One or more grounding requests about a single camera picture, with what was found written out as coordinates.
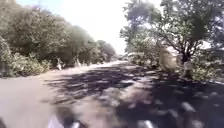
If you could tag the robot's own part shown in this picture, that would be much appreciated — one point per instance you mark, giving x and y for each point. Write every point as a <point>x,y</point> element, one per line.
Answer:
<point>75,125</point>
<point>146,124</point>

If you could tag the row of trees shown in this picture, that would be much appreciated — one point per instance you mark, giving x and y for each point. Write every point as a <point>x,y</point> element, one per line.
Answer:
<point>40,36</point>

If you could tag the large tree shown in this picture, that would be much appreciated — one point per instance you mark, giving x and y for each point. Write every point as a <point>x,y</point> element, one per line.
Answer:
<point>186,26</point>

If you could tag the grey asphalt road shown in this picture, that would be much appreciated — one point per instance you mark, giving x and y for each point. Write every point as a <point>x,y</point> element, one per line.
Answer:
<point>26,100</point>

